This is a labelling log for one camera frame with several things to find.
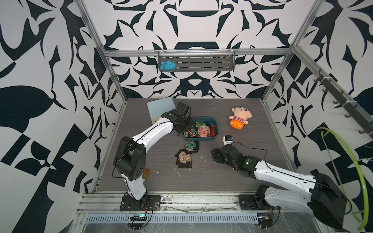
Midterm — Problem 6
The grey wall shelf rack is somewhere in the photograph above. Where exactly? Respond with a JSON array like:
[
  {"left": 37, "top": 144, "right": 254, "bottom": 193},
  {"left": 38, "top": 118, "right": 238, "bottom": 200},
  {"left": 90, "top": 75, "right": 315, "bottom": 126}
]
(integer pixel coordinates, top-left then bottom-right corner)
[{"left": 157, "top": 50, "right": 236, "bottom": 72}]

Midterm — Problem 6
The teal plastic storage box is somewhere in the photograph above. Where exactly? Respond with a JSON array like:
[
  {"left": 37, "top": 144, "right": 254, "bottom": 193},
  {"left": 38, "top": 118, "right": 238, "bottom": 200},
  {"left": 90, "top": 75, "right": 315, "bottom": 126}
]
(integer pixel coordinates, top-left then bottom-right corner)
[{"left": 182, "top": 116, "right": 218, "bottom": 142}]

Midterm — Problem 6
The pink label black tea bag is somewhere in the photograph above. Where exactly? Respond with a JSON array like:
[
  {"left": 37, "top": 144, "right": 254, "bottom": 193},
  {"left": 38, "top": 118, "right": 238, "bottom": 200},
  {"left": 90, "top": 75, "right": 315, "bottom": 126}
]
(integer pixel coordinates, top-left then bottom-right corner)
[{"left": 197, "top": 125, "right": 211, "bottom": 137}]

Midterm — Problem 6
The yellow label black tea bag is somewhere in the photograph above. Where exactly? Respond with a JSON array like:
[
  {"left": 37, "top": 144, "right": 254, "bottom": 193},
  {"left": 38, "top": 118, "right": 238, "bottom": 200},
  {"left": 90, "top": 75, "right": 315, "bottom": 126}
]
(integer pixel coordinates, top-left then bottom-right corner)
[{"left": 175, "top": 149, "right": 192, "bottom": 169}]

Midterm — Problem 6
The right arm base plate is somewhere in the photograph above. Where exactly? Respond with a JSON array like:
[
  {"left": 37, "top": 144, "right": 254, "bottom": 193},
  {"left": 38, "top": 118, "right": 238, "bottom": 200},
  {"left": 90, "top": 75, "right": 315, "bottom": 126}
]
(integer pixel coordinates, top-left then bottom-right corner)
[{"left": 238, "top": 194, "right": 276, "bottom": 211}]

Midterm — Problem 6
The red tea bag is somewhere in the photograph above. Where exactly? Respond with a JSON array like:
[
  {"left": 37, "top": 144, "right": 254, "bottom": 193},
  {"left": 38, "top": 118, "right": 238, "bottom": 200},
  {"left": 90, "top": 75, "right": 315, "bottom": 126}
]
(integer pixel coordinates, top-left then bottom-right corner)
[{"left": 210, "top": 125, "right": 216, "bottom": 137}]

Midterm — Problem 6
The black wall hook rail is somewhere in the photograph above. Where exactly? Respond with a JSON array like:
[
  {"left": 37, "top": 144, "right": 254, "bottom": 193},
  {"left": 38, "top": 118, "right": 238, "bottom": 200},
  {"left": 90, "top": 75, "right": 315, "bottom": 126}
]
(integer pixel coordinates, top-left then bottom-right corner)
[{"left": 314, "top": 69, "right": 373, "bottom": 138}]

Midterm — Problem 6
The pink baby plush doll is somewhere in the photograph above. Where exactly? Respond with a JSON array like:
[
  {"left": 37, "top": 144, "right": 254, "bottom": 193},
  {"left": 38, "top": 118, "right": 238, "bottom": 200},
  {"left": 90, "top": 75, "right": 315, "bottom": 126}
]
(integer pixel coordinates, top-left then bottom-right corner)
[{"left": 229, "top": 107, "right": 252, "bottom": 129}]

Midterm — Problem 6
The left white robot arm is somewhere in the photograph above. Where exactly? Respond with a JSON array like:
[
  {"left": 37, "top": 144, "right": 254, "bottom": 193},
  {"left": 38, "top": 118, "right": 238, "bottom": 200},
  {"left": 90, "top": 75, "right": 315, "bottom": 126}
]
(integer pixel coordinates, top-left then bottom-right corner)
[{"left": 113, "top": 102, "right": 192, "bottom": 204}]

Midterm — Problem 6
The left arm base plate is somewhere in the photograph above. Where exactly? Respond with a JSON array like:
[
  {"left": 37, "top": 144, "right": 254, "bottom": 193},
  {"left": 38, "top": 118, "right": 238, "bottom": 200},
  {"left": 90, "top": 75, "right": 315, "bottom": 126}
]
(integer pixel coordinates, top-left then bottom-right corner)
[{"left": 119, "top": 193, "right": 161, "bottom": 212}]

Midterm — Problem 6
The brown white plush dog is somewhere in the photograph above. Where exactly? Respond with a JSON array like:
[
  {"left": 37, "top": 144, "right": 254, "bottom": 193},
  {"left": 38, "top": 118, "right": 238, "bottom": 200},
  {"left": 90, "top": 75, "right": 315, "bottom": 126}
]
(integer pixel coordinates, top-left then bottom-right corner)
[{"left": 142, "top": 169, "right": 150, "bottom": 180}]

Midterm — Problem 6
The cyan crumpled cloth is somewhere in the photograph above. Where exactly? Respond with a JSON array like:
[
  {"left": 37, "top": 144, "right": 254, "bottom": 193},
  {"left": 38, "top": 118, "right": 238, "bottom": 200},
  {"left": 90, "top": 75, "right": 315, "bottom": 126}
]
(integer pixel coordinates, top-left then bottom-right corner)
[{"left": 159, "top": 60, "right": 176, "bottom": 72}]

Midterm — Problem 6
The green hoop tube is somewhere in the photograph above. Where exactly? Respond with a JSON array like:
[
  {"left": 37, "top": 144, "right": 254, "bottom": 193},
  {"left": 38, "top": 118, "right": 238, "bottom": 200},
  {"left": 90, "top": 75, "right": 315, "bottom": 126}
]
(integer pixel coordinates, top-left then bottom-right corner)
[{"left": 313, "top": 125, "right": 372, "bottom": 233}]

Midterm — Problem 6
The light blue drawer box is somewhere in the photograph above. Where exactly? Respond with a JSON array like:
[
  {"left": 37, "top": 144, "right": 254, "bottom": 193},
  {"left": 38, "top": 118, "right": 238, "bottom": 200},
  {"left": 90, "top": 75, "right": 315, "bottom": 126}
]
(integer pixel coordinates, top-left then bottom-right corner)
[{"left": 147, "top": 97, "right": 175, "bottom": 124}]

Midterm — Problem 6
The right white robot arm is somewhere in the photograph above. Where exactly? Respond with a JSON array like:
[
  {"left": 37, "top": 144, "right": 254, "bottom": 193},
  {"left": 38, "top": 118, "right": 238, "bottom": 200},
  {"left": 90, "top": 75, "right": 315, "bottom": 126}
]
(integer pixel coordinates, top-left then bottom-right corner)
[{"left": 211, "top": 144, "right": 348, "bottom": 229}]

